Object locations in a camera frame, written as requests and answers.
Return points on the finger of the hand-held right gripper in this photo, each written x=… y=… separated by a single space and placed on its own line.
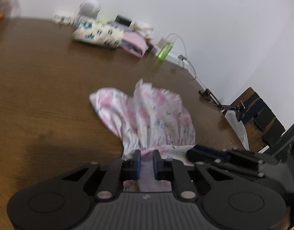
x=209 y=159
x=214 y=151

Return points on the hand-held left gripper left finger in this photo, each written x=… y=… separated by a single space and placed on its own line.
x=138 y=165

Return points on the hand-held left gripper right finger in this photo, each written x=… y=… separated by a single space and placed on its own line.
x=156 y=164

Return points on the pink floral garment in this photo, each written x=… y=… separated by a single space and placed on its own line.
x=149 y=115

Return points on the stack of folded clothes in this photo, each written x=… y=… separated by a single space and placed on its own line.
x=135 y=42

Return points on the wooden chair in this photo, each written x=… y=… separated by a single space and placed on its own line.
x=252 y=95

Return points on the green spray bottle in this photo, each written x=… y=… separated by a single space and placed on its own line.
x=164 y=51

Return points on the white charger box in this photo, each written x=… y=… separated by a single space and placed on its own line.
x=160 y=43

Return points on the cream floral fabric pouch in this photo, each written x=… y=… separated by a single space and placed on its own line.
x=99 y=33

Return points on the crumpled white tissue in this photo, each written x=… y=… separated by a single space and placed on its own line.
x=144 y=26

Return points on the black box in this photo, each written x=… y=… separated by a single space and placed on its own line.
x=123 y=20

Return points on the small white power strip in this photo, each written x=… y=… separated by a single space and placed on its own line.
x=63 y=19

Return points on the white robot toy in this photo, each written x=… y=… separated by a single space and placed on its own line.
x=89 y=8

